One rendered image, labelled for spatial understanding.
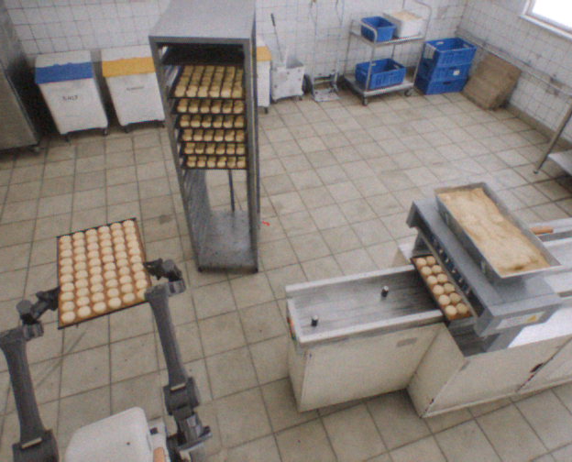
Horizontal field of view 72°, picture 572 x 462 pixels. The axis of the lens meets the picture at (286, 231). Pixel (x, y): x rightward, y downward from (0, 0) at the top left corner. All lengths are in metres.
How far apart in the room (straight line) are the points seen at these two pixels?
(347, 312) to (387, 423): 0.93
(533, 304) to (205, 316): 2.07
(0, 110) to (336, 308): 3.81
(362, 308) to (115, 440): 1.24
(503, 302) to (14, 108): 4.38
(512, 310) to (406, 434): 1.19
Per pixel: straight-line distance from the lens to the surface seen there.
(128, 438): 1.29
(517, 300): 1.89
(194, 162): 2.53
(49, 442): 1.51
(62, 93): 4.89
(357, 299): 2.07
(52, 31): 5.37
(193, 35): 2.14
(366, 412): 2.72
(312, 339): 1.84
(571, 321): 2.45
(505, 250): 1.88
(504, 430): 2.97
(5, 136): 4.92
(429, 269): 2.19
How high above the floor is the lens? 2.49
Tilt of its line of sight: 45 degrees down
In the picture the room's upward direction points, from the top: 2 degrees clockwise
